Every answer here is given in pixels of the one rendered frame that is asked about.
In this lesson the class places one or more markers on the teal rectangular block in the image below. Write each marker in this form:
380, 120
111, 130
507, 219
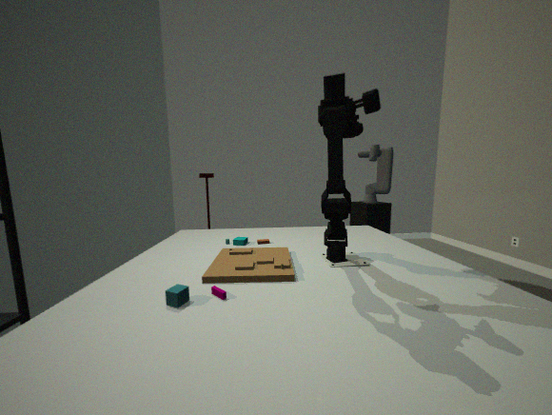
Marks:
240, 241

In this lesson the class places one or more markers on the teal cube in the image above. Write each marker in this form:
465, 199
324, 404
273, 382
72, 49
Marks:
177, 295

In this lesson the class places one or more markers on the magenta rectangular block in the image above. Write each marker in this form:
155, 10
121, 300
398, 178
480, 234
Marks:
219, 292

